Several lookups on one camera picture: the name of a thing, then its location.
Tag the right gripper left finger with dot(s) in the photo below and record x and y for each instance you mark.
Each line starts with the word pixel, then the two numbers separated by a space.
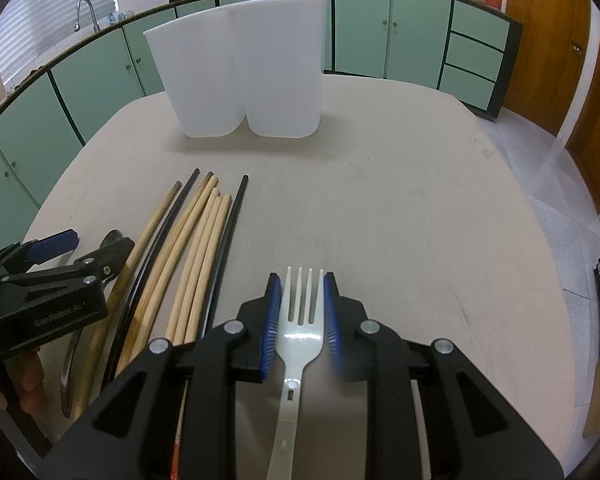
pixel 240 350

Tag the bamboo chopstick orange red end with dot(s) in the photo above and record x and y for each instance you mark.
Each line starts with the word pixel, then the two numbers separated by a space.
pixel 205 271

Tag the bamboo chopstick red handle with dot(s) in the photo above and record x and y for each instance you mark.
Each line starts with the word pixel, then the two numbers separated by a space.
pixel 194 226

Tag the black chopstick with band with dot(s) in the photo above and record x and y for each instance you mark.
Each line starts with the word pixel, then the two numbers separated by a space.
pixel 140 281

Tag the black lacquer chopstick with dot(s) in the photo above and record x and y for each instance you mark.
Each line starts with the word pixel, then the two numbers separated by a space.
pixel 219 263

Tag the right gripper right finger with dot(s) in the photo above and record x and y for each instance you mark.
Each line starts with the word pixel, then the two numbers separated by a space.
pixel 364 350

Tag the white twin utensil holder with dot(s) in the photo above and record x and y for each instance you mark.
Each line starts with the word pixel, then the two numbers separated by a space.
pixel 257 61

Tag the white window blinds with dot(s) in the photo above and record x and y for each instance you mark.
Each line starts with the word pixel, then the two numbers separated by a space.
pixel 30 27

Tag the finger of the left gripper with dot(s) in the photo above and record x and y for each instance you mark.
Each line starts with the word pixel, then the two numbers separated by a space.
pixel 107 261
pixel 21 257

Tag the metal spoon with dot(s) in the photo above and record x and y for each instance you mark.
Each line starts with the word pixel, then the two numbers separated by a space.
pixel 71 368

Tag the light bamboo chopstick red end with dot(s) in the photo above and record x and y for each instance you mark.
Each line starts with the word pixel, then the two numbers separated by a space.
pixel 125 358

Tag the wooden door near cabinets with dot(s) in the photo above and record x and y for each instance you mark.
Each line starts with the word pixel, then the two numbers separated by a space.
pixel 550 58

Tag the left hand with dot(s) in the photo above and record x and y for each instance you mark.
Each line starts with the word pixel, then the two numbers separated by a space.
pixel 27 374

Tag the green lower kitchen cabinets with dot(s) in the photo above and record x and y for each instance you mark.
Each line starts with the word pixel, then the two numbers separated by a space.
pixel 456 46

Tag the white plastic fork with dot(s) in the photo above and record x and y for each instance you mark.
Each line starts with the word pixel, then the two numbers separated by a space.
pixel 300 339

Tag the pale bamboo chopstick red pattern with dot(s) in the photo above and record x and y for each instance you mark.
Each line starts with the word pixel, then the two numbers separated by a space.
pixel 195 274

